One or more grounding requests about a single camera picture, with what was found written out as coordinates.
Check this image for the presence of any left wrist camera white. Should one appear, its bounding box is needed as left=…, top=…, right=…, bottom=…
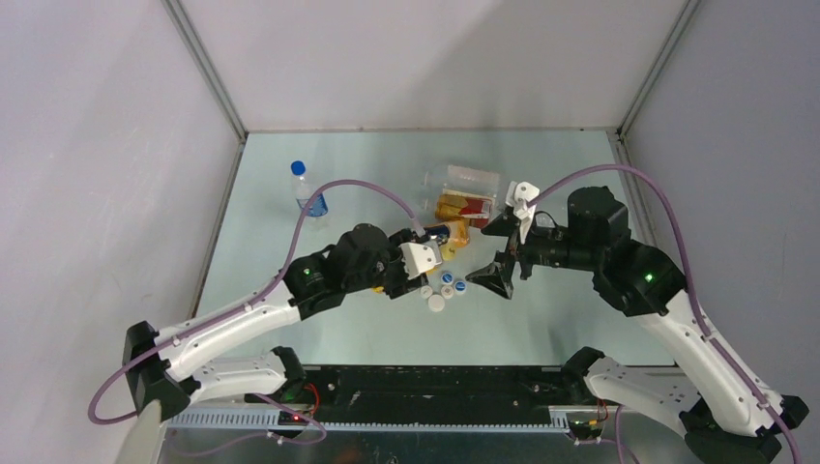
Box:
left=399, top=241, right=443, bottom=279

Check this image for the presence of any yellow label bottle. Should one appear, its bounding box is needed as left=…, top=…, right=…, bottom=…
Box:
left=372, top=240, right=458, bottom=294

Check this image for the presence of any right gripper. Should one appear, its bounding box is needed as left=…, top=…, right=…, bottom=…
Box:
left=463, top=211, right=597, bottom=298

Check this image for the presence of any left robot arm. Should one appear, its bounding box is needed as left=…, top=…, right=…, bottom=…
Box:
left=123, top=223, right=443, bottom=421

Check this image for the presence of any clear bottle far back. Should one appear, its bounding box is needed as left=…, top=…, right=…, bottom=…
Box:
left=423, top=164, right=501, bottom=196

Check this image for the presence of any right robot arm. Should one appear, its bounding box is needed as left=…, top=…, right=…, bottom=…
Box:
left=467, top=187, right=808, bottom=463

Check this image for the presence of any white grey printed cap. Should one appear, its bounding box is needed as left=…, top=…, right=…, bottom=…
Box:
left=440, top=285, right=455, bottom=300

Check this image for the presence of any orange navy label bottle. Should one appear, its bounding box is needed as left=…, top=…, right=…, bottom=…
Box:
left=425, top=219, right=470, bottom=249

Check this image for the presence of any plain white cap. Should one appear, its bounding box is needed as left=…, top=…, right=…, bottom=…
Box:
left=426, top=294, right=446, bottom=312

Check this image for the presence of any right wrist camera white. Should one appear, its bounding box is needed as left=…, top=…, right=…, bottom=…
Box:
left=505, top=182, right=541, bottom=245

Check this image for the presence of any red gold label bottle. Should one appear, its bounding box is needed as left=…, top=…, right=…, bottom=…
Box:
left=423, top=189, right=495, bottom=229

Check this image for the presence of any crushed blue label bottle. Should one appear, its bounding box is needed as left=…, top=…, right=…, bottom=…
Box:
left=291, top=172, right=329, bottom=218

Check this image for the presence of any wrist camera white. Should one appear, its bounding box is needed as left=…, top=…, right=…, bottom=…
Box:
left=399, top=241, right=443, bottom=279
left=505, top=182, right=541, bottom=245

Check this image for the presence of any grey slotted cable duct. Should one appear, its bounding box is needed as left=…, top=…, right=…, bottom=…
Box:
left=172, top=409, right=571, bottom=433

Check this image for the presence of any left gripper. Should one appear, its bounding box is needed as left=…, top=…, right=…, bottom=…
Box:
left=345, top=229, right=428, bottom=299

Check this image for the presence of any solid blue cap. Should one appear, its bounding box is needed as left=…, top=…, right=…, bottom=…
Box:
left=290, top=160, right=307, bottom=177

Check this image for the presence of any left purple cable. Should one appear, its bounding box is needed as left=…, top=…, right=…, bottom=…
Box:
left=87, top=180, right=427, bottom=426

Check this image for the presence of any white cap left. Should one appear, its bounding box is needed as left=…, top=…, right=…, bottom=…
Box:
left=419, top=285, right=434, bottom=300

